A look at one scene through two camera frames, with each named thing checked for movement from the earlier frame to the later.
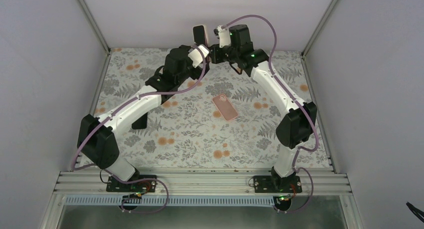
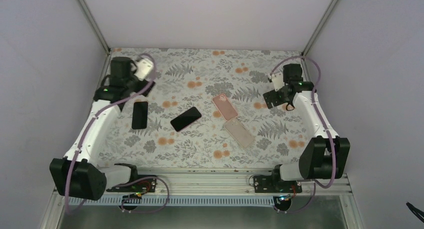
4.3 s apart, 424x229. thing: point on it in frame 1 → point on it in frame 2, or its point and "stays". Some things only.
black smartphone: x=141 y=123 stays
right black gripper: x=215 y=57 → x=275 y=101
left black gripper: x=197 y=74 → x=146 y=92
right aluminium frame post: x=322 y=23 stays
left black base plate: x=113 y=185 stays
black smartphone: x=199 y=34 → x=185 y=119
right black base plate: x=274 y=184 stays
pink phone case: x=225 y=107 stays
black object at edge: x=413 y=209 stays
